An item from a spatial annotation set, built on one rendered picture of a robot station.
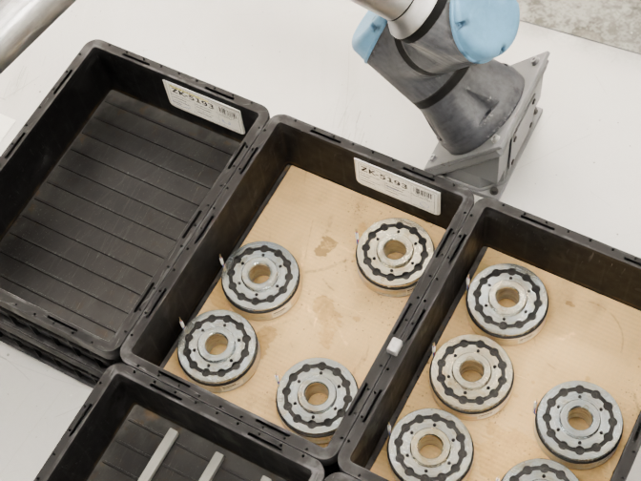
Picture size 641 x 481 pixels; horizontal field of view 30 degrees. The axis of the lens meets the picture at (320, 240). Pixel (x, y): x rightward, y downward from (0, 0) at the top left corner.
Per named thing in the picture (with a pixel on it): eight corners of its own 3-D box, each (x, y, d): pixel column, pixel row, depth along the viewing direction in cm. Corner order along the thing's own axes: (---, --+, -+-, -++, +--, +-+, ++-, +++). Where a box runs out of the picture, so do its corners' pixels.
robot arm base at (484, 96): (462, 98, 184) (416, 57, 180) (534, 57, 173) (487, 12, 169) (436, 169, 175) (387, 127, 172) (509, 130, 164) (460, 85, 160)
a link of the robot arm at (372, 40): (434, 46, 177) (368, -14, 173) (487, 28, 166) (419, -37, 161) (395, 109, 174) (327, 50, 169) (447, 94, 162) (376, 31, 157)
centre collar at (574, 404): (565, 395, 145) (565, 393, 144) (605, 407, 144) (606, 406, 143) (553, 431, 143) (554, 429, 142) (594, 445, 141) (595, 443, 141)
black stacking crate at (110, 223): (112, 86, 179) (93, 38, 169) (282, 157, 171) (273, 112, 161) (-45, 301, 164) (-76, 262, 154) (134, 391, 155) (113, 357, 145)
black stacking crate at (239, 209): (285, 158, 170) (276, 113, 161) (475, 238, 162) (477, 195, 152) (136, 392, 155) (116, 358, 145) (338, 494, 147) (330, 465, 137)
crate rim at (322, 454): (277, 119, 162) (275, 109, 160) (479, 201, 153) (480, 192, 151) (117, 365, 147) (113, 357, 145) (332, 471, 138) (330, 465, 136)
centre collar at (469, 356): (465, 346, 149) (465, 345, 148) (499, 365, 147) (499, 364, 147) (444, 377, 147) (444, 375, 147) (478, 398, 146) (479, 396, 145)
